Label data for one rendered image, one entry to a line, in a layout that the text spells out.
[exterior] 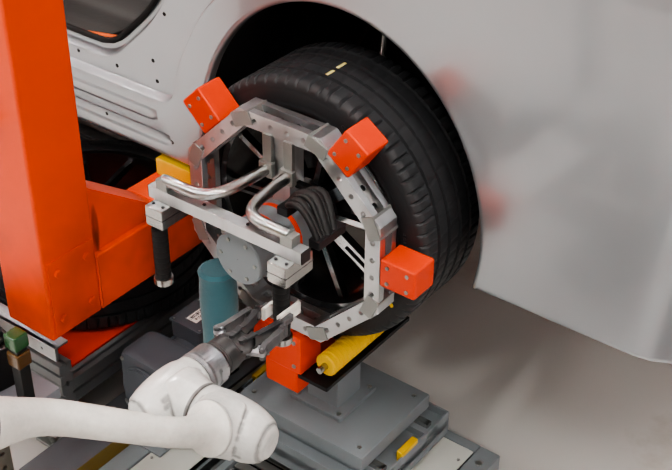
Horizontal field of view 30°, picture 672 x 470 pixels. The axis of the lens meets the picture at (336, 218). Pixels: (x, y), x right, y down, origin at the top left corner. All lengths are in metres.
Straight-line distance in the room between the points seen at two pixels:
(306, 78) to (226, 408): 0.79
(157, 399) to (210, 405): 0.12
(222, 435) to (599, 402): 1.68
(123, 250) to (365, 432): 0.75
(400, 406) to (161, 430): 1.20
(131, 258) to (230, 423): 0.99
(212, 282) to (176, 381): 0.53
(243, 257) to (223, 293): 0.20
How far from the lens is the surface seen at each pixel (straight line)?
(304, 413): 3.24
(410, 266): 2.62
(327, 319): 2.85
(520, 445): 3.52
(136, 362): 3.16
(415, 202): 2.63
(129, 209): 3.09
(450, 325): 3.90
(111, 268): 3.10
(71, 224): 2.94
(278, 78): 2.73
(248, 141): 2.90
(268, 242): 2.53
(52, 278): 2.96
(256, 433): 2.25
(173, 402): 2.33
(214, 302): 2.87
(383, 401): 3.28
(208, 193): 2.63
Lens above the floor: 2.41
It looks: 34 degrees down
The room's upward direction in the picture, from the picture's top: straight up
